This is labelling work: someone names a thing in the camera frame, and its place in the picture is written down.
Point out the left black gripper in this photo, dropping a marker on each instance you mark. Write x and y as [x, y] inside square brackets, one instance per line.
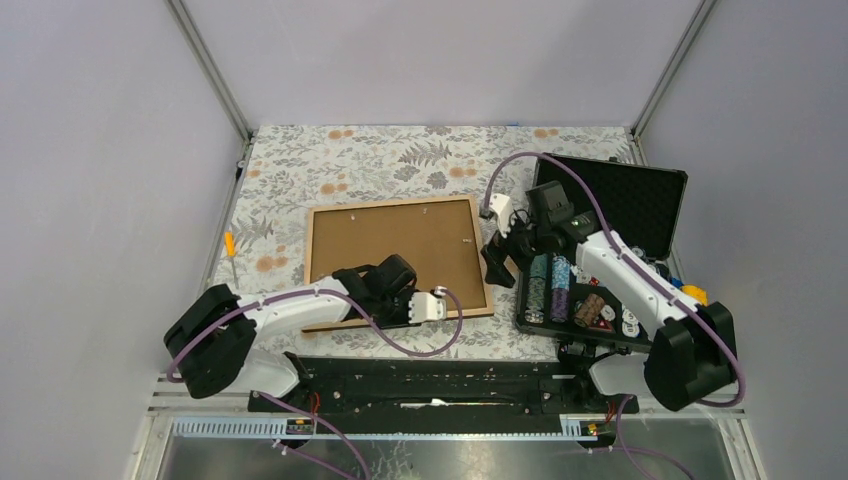
[402, 321]

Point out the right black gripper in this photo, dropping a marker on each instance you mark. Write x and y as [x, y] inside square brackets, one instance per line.
[495, 254]

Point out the black picture frame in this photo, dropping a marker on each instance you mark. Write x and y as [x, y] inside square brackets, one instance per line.
[440, 238]

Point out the orange handled screwdriver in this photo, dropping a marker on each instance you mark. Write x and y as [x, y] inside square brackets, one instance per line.
[230, 247]

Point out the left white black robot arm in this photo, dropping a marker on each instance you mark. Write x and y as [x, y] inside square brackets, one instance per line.
[215, 343]

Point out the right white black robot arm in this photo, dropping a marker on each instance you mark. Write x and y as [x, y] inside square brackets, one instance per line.
[692, 357]

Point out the floral table mat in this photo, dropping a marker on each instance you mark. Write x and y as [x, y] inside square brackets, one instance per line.
[292, 169]

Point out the black poker chip case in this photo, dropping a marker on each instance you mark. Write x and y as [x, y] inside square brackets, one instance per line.
[560, 300]

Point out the yellow blue tape dispenser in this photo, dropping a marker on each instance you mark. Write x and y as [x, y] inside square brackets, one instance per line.
[694, 293]

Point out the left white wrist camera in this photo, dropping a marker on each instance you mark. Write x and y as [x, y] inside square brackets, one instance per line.
[427, 307]

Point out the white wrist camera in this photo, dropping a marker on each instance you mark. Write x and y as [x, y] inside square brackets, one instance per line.
[499, 208]
[427, 307]

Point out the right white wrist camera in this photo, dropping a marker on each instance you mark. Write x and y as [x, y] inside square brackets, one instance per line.
[499, 208]

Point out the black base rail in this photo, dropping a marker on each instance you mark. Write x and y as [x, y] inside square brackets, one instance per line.
[333, 387]

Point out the grey slotted cable duct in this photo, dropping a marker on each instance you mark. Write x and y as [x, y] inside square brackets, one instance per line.
[425, 426]

